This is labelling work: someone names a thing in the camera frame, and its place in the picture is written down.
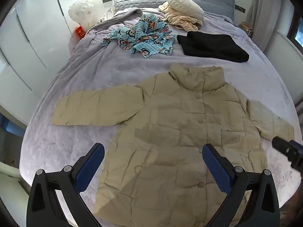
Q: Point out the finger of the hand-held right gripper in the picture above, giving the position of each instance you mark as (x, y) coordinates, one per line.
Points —
(285, 147)

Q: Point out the white wardrobe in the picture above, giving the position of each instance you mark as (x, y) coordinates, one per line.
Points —
(28, 47)

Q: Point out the bedside clutter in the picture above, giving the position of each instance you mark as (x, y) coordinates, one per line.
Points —
(246, 28)

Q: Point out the blue monkey print pajamas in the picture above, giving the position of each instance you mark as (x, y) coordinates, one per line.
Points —
(139, 34)

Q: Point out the black folded garment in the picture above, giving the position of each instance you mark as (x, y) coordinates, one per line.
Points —
(213, 46)

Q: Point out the red box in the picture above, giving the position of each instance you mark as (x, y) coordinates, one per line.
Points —
(80, 32)

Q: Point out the grey quilt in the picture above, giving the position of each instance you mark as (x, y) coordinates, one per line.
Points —
(118, 17)

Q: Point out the beige puffer jacket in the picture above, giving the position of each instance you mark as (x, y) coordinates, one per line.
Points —
(177, 123)

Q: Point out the window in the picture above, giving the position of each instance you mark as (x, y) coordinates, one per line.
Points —
(297, 34)

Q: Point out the pale curtain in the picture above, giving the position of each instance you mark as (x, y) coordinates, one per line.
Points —
(267, 9)

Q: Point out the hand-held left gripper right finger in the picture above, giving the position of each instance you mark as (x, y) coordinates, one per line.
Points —
(217, 170)

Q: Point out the white round lamp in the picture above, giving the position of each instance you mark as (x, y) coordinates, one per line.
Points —
(81, 10)

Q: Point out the beige striped cloth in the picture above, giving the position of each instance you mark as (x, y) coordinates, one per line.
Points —
(182, 20)

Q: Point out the lavender fleece blanket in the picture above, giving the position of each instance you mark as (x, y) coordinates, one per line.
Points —
(94, 75)

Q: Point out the cream round pillow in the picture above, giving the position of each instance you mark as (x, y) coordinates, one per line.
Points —
(187, 4)

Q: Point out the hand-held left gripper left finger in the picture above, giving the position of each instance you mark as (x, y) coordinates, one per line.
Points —
(91, 164)

